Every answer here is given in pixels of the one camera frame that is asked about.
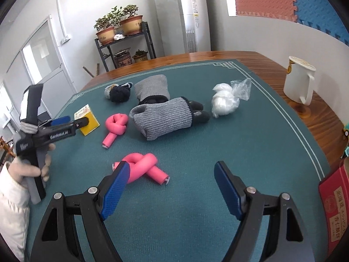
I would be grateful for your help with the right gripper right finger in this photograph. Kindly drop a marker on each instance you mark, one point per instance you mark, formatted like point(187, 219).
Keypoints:
point(286, 238)

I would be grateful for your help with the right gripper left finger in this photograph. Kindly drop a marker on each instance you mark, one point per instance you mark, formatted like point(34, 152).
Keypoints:
point(57, 239)

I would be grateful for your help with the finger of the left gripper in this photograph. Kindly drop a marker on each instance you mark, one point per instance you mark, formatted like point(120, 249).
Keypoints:
point(60, 121)

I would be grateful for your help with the grey knit work glove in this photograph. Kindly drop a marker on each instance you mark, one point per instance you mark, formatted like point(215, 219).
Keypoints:
point(158, 119)

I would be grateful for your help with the left gloved hand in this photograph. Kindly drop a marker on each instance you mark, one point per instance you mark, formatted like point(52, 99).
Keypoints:
point(19, 170)

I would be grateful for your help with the yellow small box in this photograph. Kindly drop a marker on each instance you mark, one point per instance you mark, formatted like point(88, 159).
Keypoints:
point(93, 123)

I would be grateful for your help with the pink knotted foam tube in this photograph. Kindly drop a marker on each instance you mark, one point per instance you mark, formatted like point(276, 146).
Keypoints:
point(116, 125)

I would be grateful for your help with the dark rolled sock ball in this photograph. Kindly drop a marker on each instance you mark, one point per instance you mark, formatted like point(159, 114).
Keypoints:
point(118, 93)

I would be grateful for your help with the white door with window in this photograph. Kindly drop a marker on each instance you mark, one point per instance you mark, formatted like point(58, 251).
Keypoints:
point(38, 61)

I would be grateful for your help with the red cardboard box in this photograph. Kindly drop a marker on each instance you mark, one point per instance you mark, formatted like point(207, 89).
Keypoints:
point(333, 190)

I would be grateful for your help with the left potted plant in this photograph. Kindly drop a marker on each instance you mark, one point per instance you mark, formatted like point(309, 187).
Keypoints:
point(105, 28)

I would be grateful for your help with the potted plant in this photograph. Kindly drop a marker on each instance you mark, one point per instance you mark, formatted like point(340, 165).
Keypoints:
point(105, 28)
point(129, 19)

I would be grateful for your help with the green table mat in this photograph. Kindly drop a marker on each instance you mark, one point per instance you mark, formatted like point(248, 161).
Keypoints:
point(264, 142)

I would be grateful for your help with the white plastic bag bundle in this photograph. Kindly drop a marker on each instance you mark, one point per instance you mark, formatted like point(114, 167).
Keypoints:
point(227, 97)

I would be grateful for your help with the right potted plant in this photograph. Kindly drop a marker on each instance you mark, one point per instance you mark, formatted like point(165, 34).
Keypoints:
point(129, 19)

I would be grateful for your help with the black metal plant shelf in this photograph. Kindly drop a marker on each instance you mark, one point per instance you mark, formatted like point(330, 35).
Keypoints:
point(114, 54)

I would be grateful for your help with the white standing air conditioner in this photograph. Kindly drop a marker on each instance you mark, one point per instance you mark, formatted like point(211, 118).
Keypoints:
point(184, 26)

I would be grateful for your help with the blue foam wall mat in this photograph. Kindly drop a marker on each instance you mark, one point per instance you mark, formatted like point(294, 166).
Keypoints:
point(320, 15)

